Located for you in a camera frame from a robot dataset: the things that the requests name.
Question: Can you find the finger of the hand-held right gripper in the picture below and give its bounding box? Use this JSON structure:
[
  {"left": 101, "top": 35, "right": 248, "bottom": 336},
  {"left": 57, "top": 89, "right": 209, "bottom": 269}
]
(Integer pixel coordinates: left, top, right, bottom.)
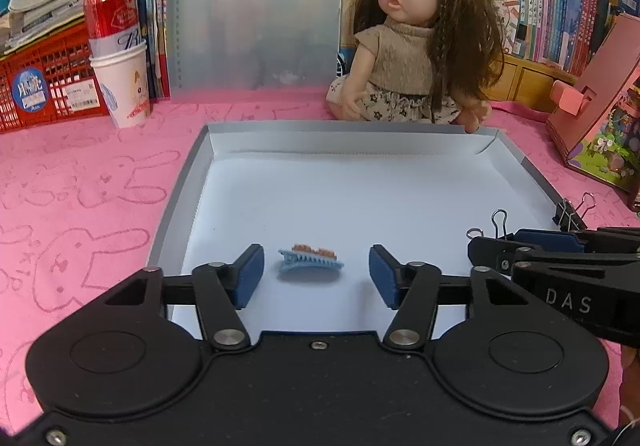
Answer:
[
  {"left": 514, "top": 226, "right": 640, "bottom": 256},
  {"left": 467, "top": 236, "right": 640, "bottom": 273}
]

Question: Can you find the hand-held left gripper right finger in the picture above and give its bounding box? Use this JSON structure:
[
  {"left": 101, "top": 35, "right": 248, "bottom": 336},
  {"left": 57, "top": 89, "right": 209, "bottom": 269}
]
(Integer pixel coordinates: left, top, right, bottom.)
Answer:
[{"left": 368, "top": 245, "right": 543, "bottom": 352}]

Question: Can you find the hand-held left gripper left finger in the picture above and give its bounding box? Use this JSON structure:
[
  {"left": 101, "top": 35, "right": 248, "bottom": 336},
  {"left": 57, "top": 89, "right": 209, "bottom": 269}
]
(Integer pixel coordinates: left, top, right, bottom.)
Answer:
[{"left": 102, "top": 243, "right": 265, "bottom": 352}]

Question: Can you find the black binder clip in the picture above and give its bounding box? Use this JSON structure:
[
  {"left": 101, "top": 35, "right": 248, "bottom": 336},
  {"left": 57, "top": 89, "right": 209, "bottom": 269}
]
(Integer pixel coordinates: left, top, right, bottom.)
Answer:
[
  {"left": 552, "top": 193, "right": 596, "bottom": 232},
  {"left": 467, "top": 209, "right": 510, "bottom": 242}
]

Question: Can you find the blue hair clip orange trim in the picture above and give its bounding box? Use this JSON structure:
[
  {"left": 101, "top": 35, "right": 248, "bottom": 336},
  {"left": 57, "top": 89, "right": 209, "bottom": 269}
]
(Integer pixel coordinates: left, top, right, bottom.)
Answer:
[{"left": 277, "top": 243, "right": 347, "bottom": 283}]

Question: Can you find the grey shallow cardboard box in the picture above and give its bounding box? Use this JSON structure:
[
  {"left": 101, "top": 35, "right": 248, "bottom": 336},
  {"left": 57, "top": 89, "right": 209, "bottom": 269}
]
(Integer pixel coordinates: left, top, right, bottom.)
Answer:
[{"left": 147, "top": 122, "right": 576, "bottom": 342}]

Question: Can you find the person's right forearm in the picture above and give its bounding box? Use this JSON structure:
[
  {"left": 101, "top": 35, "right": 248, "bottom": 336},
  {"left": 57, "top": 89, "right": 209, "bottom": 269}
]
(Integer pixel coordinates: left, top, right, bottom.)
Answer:
[{"left": 619, "top": 343, "right": 640, "bottom": 433}]

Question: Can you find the pink house-shaped toy box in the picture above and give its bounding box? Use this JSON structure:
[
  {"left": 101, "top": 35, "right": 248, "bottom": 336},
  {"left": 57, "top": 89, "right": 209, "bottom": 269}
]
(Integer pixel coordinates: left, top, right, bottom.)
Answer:
[{"left": 545, "top": 14, "right": 640, "bottom": 209}]

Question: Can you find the wooden desktop drawer unit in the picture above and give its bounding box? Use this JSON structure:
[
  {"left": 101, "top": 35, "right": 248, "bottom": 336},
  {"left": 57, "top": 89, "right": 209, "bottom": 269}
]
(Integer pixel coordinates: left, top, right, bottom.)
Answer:
[{"left": 492, "top": 51, "right": 577, "bottom": 116}]

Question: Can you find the pink bunny print blanket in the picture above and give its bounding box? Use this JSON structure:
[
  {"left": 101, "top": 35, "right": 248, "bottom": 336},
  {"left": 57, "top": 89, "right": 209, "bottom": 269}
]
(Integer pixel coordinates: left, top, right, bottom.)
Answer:
[{"left": 0, "top": 99, "right": 640, "bottom": 433}]

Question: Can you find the white box pencil print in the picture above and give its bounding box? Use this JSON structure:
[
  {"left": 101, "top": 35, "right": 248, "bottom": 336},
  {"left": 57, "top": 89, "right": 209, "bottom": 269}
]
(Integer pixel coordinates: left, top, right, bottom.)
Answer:
[{"left": 492, "top": 0, "right": 524, "bottom": 57}]

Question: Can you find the long-haired baby doll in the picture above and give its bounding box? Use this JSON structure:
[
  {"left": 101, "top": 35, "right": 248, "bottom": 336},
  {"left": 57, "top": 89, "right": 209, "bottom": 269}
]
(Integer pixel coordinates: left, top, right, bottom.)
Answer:
[{"left": 326, "top": 0, "right": 506, "bottom": 134}]

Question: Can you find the row of colourful books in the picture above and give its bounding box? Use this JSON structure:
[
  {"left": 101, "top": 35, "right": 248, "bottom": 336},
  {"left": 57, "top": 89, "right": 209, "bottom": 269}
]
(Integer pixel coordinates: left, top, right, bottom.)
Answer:
[{"left": 492, "top": 0, "right": 621, "bottom": 77}]

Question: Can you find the white printed paper cup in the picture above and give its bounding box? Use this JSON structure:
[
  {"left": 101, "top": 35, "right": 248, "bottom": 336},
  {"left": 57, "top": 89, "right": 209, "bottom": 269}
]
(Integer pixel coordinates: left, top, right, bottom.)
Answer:
[{"left": 89, "top": 39, "right": 152, "bottom": 129}]

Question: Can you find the translucent plastic storage box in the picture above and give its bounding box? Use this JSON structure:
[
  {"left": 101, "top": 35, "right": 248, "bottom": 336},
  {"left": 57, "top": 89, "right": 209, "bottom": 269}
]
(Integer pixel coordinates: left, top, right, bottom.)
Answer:
[{"left": 167, "top": 0, "right": 343, "bottom": 102}]

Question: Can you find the row of blue books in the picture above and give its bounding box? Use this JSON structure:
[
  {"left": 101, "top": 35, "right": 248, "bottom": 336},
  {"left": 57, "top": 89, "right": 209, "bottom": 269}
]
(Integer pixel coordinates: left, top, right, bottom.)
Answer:
[{"left": 120, "top": 0, "right": 173, "bottom": 100}]

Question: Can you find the red basket with blue sticker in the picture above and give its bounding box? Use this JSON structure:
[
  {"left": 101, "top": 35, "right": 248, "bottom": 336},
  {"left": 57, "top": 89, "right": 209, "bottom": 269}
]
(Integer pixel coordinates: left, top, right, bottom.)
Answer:
[{"left": 0, "top": 16, "right": 111, "bottom": 134}]

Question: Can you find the red drink can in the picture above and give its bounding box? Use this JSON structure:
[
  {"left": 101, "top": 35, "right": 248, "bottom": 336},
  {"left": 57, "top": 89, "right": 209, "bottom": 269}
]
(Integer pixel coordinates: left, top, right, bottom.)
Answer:
[{"left": 82, "top": 0, "right": 142, "bottom": 58}]

